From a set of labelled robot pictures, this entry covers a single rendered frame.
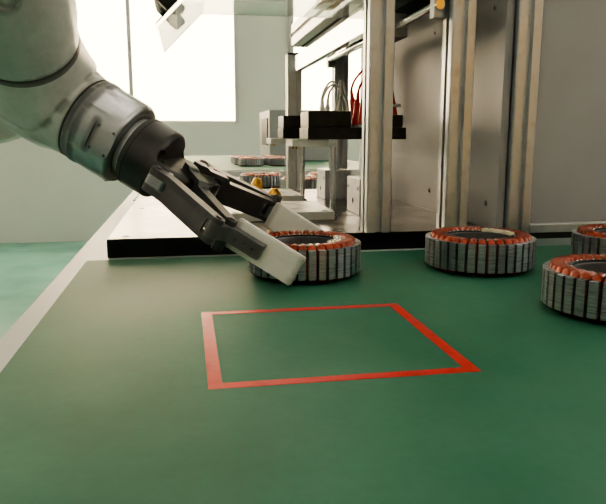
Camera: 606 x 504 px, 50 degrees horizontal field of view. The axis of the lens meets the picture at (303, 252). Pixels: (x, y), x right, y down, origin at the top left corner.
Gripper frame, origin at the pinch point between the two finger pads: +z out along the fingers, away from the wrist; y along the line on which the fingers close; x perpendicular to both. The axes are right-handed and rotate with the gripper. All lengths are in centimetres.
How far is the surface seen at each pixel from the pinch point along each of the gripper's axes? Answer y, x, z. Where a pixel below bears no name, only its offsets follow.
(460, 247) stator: -1.7, 8.3, 12.9
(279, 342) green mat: 22.0, -0.3, 3.6
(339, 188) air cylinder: -56, -1, -5
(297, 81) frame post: -74, 11, -25
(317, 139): -30.6, 7.1, -9.0
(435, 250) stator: -3.5, 6.5, 11.2
